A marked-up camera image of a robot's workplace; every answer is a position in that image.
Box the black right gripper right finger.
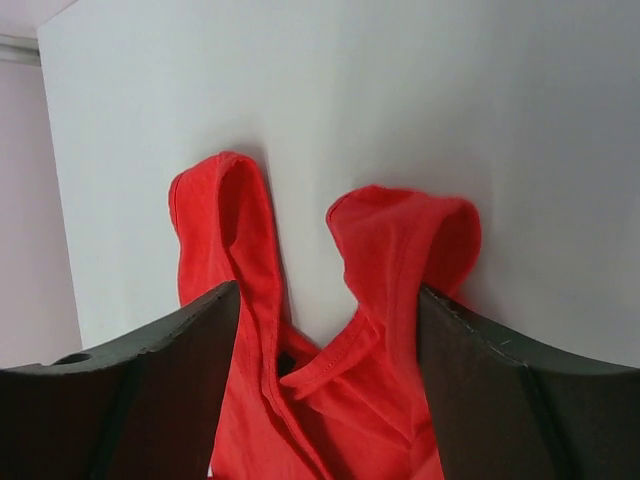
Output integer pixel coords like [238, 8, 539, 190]
[417, 287, 639, 479]

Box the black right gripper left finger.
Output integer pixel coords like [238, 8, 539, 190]
[1, 282, 240, 479]

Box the red tank top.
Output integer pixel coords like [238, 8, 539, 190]
[168, 151, 481, 479]

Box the aluminium frame rail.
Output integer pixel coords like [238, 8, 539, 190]
[0, 34, 41, 67]

